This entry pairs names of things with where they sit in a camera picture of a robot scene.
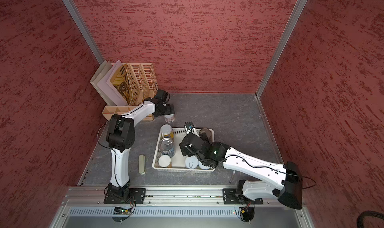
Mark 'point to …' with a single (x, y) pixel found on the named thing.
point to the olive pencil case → (142, 164)
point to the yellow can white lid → (164, 161)
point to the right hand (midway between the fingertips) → (190, 143)
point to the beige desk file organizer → (142, 84)
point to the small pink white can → (169, 118)
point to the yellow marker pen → (234, 171)
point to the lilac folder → (108, 88)
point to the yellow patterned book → (121, 82)
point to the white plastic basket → (178, 161)
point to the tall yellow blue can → (166, 131)
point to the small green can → (202, 166)
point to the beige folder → (94, 81)
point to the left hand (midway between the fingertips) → (167, 113)
